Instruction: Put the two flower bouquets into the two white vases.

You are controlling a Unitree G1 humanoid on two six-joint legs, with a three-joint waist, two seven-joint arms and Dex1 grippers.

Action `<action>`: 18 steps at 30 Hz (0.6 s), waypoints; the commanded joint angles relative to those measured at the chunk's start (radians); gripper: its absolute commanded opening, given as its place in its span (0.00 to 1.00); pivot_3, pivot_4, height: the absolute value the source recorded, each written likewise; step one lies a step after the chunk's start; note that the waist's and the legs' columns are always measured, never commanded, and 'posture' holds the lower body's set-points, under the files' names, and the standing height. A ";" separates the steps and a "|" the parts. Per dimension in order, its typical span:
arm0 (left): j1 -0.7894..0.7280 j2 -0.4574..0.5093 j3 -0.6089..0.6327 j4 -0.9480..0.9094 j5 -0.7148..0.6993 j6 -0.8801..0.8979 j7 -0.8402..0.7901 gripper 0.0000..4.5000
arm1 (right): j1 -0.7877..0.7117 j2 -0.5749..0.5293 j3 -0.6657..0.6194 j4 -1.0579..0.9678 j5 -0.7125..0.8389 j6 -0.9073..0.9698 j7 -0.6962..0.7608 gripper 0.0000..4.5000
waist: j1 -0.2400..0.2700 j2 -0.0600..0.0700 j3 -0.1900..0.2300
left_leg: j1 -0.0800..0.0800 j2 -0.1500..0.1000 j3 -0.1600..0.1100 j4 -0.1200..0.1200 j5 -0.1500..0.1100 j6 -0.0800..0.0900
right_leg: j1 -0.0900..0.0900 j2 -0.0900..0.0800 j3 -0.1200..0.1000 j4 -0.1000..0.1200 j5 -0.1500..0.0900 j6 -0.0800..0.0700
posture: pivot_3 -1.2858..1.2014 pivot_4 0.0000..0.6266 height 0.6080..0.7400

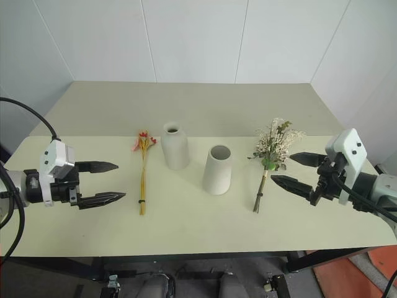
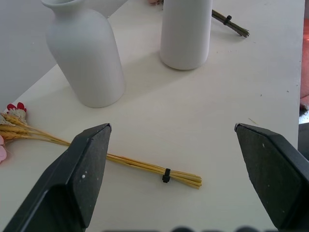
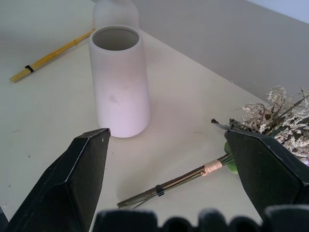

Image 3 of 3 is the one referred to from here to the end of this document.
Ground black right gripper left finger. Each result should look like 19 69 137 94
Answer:
5 128 112 232

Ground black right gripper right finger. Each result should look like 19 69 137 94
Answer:
225 129 309 222

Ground white cylindrical ceramic vase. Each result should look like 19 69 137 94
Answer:
88 25 151 138

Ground white rounded ceramic vase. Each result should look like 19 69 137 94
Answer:
93 0 139 31

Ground artificial flower bouquet white blossoms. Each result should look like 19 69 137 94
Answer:
116 85 309 210

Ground yellow dried stem bundle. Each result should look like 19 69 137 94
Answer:
9 28 96 84

